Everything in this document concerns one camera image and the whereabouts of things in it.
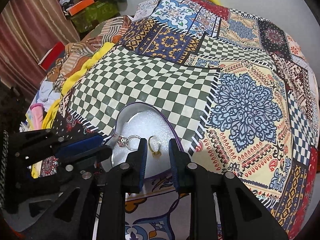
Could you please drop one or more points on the purple heart-shaped jewelry box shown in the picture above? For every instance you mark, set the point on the purple heart-shaped jewelry box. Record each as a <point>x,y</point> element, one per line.
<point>137,121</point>

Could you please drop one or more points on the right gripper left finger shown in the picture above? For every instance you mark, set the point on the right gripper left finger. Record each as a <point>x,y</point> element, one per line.
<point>94,207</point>

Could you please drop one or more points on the yellow cloth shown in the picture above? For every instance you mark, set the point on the yellow cloth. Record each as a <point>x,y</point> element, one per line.
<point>69,83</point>

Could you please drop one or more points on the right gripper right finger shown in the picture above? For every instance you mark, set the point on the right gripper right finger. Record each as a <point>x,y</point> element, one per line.
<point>221,204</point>

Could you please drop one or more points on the red white box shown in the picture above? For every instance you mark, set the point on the red white box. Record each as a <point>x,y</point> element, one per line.
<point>52,55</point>

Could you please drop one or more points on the red striped curtain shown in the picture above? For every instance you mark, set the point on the red striped curtain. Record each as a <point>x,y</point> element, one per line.
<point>29,28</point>

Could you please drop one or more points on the colourful patchwork bedspread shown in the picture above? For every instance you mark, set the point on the colourful patchwork bedspread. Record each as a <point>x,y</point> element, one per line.
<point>239,94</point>

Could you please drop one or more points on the green patterned covered stand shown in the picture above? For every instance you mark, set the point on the green patterned covered stand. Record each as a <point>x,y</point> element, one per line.
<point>88,18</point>

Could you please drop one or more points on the pink cloth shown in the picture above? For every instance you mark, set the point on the pink cloth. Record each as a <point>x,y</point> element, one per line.
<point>37,115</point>

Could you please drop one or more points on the orange box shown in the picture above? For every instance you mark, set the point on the orange box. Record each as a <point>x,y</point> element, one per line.
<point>79,6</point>

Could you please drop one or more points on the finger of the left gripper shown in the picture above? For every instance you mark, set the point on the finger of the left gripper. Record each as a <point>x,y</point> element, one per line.
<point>72,159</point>
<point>80,144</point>

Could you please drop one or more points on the striped brown blanket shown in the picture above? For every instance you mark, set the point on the striped brown blanket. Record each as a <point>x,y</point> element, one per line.
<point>77,53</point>

